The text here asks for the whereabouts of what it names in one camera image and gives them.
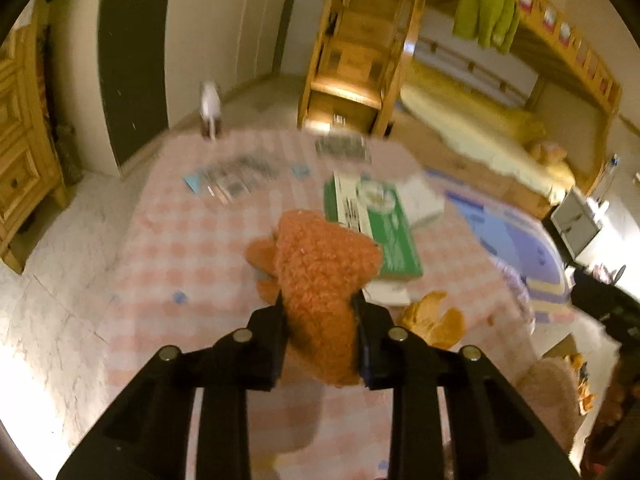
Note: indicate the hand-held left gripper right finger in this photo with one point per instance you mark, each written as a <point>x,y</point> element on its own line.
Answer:
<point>372,350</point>

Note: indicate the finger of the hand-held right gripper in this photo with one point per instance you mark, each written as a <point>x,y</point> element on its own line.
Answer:
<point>600,295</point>

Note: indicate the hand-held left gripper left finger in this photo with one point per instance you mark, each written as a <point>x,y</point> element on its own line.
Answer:
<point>267,347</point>

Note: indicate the orange foam fruit net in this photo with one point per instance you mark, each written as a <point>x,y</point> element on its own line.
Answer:
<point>320,285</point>

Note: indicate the white paper piece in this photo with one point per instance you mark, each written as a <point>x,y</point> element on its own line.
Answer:
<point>392,293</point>

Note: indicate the orange peel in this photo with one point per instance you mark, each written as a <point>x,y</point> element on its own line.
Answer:
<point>432,322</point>
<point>575,362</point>
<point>586,395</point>

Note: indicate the cardboard box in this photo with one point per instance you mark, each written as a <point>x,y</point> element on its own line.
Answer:
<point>560,347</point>

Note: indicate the white storage box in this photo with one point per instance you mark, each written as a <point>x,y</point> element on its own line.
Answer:
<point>575,225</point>

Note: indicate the pastel rainbow rug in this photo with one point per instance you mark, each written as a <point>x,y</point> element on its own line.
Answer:
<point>515,240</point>

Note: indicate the green and white carton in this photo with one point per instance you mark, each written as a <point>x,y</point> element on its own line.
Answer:
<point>395,245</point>

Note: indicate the pink checked tablecloth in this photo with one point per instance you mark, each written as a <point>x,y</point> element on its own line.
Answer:
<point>190,260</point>

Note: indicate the beige plush toy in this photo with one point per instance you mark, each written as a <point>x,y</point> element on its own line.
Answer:
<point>548,151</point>

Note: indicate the white flat carton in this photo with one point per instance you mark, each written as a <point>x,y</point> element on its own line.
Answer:
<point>424,200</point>

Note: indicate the blue paper scrap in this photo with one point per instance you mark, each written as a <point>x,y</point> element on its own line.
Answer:
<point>191,183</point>

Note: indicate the clear plastic packet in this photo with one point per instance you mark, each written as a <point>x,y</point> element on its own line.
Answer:
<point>245,167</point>

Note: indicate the silver blister pack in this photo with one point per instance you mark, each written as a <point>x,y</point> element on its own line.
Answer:
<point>342,147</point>

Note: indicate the yellow bedsheet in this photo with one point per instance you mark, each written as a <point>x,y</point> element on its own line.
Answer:
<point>480,120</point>

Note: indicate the wooden bunk bed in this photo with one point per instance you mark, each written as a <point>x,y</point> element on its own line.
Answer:
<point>575,65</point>

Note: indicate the brown bottle with white cap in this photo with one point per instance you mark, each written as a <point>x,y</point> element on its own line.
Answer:
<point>210,105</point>

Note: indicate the dark patterned cloth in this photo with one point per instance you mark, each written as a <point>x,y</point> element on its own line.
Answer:
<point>67,152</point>

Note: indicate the wooden stair drawers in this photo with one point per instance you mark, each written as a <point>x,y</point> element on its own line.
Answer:
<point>350,65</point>

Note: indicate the green puffer jacket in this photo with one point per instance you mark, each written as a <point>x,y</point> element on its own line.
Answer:
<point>487,10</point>

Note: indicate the dark wardrobe door panel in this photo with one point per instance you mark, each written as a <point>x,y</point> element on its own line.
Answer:
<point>132,70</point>

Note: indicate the wooden cabinet with drawers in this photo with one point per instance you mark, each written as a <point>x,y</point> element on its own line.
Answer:
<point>20,160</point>

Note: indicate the white wardrobe with round holes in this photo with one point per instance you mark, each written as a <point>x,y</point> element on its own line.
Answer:
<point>250,35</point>

